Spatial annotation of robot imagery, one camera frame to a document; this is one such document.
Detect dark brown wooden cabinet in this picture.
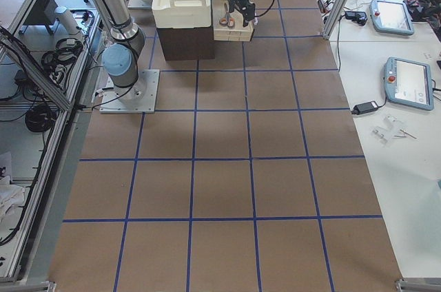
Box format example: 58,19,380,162
156,26,215,61

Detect white crumpled cloth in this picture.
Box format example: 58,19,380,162
1,176,25,220

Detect blue teach pendant far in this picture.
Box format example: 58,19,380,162
369,0,414,36

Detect blue teach pendant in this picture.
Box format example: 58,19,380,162
384,57,434,111
369,0,414,36

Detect white plastic crate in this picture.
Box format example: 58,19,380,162
152,0,212,29

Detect orange handled scissors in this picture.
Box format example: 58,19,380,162
219,3,235,29

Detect light wooden drawer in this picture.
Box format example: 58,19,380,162
212,0,254,42

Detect black power adapter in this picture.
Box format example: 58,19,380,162
351,101,379,115

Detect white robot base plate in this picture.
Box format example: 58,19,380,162
99,70,160,114

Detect blue teach pendant near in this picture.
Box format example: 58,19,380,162
384,57,434,111

